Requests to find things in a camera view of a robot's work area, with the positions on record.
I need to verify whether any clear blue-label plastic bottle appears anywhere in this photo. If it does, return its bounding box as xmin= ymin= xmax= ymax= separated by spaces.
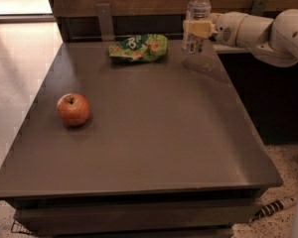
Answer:
xmin=182 ymin=0 xmax=212 ymax=55

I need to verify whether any striped cable on floor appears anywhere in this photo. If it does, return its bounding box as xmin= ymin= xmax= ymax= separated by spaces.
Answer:
xmin=248 ymin=195 xmax=298 ymax=223

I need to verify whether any grey drawer cabinet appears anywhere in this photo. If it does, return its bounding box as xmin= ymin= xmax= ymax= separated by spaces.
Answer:
xmin=4 ymin=188 xmax=267 ymax=238

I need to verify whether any green rice chip bag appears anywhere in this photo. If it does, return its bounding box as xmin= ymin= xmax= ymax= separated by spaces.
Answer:
xmin=108 ymin=34 xmax=168 ymax=62

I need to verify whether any left metal bracket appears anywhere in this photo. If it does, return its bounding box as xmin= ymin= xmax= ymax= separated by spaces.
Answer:
xmin=96 ymin=3 xmax=115 ymax=42

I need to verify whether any metal bracket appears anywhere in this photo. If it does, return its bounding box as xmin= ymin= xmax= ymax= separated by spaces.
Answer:
xmin=250 ymin=0 xmax=268 ymax=16
xmin=96 ymin=3 xmax=115 ymax=42

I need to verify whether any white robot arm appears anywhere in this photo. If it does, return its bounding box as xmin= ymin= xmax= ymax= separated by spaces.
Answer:
xmin=183 ymin=9 xmax=298 ymax=67

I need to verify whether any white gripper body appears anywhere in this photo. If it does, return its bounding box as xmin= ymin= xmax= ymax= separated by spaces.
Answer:
xmin=216 ymin=12 xmax=273 ymax=48

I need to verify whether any red apple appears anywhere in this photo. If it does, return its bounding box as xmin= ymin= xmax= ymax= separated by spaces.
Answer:
xmin=57 ymin=93 xmax=90 ymax=127

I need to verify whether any wire rack on floor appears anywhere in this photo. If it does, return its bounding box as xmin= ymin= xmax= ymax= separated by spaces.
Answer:
xmin=10 ymin=220 xmax=32 ymax=235

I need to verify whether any right metal bracket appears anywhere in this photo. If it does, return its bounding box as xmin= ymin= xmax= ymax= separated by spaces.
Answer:
xmin=250 ymin=0 xmax=268 ymax=16

